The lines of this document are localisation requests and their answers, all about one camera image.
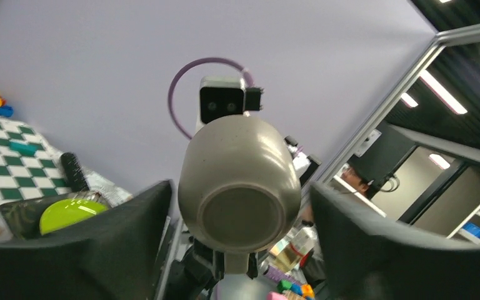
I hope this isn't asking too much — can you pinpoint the person in background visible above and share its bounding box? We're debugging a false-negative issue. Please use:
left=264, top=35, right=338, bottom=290
left=299, top=166, right=369, bottom=288

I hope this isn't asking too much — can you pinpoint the green white checkerboard mat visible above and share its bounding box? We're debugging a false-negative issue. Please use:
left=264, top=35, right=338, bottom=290
left=0, top=117, right=70, bottom=201

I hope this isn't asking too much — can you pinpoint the green utensil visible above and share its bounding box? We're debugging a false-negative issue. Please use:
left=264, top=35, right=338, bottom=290
left=39, top=198, right=109, bottom=235

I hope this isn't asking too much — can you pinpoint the teal small block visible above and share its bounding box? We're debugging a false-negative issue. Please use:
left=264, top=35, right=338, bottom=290
left=9, top=141, right=38, bottom=156

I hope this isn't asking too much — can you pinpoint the beige small cup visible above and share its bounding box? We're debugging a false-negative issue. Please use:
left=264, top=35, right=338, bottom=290
left=177, top=115, right=301, bottom=274

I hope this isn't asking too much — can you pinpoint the black square plate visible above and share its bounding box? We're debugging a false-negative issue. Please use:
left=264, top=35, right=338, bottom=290
left=0, top=191, right=112, bottom=239

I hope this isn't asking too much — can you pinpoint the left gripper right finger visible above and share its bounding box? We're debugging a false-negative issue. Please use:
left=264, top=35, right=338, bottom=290
left=309, top=183, right=480, bottom=299

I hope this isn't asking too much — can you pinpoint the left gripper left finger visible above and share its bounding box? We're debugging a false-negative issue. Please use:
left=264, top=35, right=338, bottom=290
left=0, top=180, right=173, bottom=299

